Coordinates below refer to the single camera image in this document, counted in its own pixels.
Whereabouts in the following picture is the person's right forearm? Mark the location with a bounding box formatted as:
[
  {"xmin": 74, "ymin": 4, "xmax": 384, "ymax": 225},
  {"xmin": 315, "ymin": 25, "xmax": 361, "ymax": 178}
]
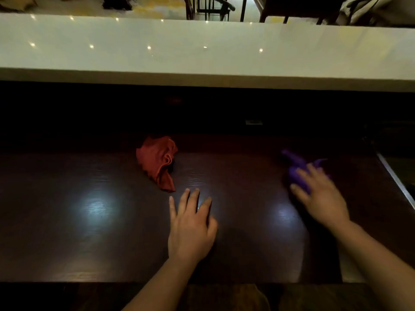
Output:
[{"xmin": 334, "ymin": 219, "xmax": 415, "ymax": 311}]

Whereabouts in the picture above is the red crumpled cloth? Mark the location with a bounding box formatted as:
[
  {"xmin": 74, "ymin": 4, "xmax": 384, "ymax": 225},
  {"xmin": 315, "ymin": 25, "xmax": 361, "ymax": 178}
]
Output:
[{"xmin": 136, "ymin": 136, "xmax": 178, "ymax": 193}]

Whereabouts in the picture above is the metal edge strip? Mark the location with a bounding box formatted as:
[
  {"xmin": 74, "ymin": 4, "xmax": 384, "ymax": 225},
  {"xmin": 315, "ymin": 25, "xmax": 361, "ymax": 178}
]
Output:
[{"xmin": 377, "ymin": 153, "xmax": 415, "ymax": 210}]

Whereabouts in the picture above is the person's left hand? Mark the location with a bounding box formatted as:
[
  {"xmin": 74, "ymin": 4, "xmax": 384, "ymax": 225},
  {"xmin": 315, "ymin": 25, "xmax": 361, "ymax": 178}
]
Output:
[{"xmin": 168, "ymin": 188, "xmax": 218, "ymax": 263}]

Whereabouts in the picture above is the purple cleaning cloth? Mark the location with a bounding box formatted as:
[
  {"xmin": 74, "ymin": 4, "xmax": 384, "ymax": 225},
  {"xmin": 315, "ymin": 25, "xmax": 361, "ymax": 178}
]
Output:
[{"xmin": 281, "ymin": 149, "xmax": 331, "ymax": 195}]

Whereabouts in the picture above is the person's left forearm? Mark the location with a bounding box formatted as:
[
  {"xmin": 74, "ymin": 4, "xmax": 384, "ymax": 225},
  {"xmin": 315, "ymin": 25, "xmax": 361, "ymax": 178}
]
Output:
[{"xmin": 122, "ymin": 256, "xmax": 199, "ymax": 311}]

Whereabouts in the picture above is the dark wooden table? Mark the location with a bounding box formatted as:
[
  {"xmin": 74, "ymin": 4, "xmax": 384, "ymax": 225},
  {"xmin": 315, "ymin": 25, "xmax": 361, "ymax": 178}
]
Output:
[{"xmin": 259, "ymin": 0, "xmax": 347, "ymax": 25}]

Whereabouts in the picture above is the person's right hand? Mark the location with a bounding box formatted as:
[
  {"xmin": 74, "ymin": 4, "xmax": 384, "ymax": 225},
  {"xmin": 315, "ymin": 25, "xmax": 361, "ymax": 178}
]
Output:
[{"xmin": 289, "ymin": 163, "xmax": 351, "ymax": 232}]

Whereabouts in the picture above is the chair with light cover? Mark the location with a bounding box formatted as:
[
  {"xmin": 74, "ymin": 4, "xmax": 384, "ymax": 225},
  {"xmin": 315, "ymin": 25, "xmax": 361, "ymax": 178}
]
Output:
[{"xmin": 337, "ymin": 0, "xmax": 415, "ymax": 28}]

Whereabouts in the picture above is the white raised counter ledge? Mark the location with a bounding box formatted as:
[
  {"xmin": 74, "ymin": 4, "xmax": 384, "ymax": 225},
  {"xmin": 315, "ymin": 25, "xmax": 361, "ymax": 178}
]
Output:
[{"xmin": 0, "ymin": 13, "xmax": 415, "ymax": 93}]

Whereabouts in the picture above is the dark wooden chair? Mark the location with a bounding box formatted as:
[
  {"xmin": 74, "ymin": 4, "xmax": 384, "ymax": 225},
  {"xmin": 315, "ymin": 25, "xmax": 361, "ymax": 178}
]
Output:
[{"xmin": 182, "ymin": 0, "xmax": 236, "ymax": 22}]

